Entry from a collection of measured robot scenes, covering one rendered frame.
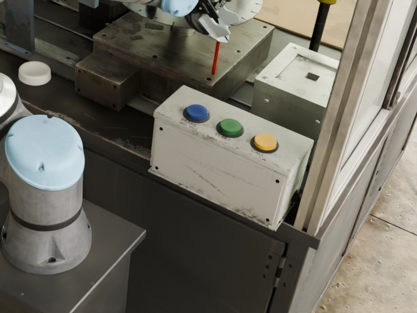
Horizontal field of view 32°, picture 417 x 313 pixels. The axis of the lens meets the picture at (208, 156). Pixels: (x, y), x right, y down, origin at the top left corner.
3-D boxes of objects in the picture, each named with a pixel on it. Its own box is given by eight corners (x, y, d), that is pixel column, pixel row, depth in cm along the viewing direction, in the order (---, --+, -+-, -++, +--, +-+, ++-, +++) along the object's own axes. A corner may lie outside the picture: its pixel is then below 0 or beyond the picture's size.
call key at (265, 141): (278, 147, 131) (280, 138, 129) (269, 158, 128) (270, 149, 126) (258, 138, 132) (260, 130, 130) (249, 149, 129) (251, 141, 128)
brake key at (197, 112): (210, 117, 135) (211, 109, 133) (200, 128, 132) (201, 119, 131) (192, 109, 136) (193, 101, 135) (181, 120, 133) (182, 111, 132)
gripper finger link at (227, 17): (245, 41, 139) (223, 7, 133) (222, 40, 143) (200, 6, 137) (252, 30, 141) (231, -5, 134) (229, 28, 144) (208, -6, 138)
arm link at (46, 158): (39, 237, 112) (37, 172, 104) (-13, 191, 118) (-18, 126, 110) (98, 203, 120) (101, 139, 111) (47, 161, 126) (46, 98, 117)
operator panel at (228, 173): (298, 199, 142) (314, 140, 132) (275, 232, 134) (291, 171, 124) (175, 143, 150) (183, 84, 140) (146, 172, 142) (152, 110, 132)
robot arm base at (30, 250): (54, 289, 117) (54, 247, 111) (-18, 248, 122) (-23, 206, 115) (108, 234, 128) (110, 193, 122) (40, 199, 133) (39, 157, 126)
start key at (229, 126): (244, 132, 133) (245, 123, 131) (234, 143, 130) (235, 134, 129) (224, 123, 134) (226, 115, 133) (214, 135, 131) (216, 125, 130)
